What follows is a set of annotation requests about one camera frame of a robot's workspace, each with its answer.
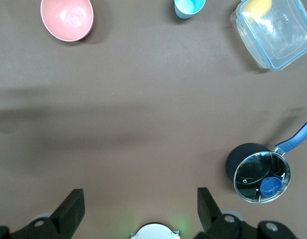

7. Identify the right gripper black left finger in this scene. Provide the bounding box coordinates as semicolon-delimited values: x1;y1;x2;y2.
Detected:
11;188;86;239

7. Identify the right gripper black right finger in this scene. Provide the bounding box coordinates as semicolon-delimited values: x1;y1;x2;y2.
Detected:
194;187;258;239

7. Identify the glass lid with blue knob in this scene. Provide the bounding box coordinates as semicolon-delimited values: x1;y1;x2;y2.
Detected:
233;151;292;204

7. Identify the clear plastic container blue rim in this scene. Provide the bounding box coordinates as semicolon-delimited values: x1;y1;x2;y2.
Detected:
229;0;307;71

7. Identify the pink bowl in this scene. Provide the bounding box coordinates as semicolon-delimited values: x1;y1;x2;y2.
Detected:
40;0;95;42

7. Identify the empty light blue cup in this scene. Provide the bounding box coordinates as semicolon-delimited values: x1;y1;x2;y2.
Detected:
174;0;206;19

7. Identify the yellow round food piece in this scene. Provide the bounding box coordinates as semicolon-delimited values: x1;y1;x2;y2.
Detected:
242;0;273;19

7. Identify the dark saucepan with blue handle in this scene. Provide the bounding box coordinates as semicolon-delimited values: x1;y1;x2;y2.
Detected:
225;116;307;186

